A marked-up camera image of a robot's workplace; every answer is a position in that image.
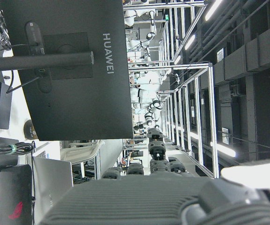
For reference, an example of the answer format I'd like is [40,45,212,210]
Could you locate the black docking box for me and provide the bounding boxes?
[0,82,13,129]

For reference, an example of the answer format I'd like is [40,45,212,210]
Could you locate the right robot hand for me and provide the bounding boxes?
[39,127,270,225]

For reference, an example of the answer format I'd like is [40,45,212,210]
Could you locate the black flat case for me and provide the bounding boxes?
[0,135,20,167]

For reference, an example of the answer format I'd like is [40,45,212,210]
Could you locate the white humanoid robot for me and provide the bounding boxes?
[130,70,165,128]
[124,9,158,47]

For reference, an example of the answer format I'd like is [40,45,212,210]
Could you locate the black ceiling duct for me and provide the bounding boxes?
[214,21,270,82]

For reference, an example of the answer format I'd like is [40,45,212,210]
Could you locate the long ceiling light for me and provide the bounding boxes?
[210,141,236,158]
[204,0,224,21]
[184,34,196,50]

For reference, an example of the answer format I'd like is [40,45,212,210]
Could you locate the silver laptop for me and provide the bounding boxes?
[32,156,74,211]

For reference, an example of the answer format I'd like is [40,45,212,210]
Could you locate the black computer with red logo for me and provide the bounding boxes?
[0,164,33,225]

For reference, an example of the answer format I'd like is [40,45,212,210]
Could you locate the black Huawei monitor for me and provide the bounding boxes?
[2,0,135,142]

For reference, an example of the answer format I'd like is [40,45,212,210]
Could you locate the cable bundle with green tie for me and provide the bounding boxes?
[0,142,36,161]

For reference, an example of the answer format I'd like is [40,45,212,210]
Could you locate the white plastic chair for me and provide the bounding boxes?
[60,140,105,178]

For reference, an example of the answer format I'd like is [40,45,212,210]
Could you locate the aluminium frame cage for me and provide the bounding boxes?
[125,62,220,179]
[124,0,208,64]

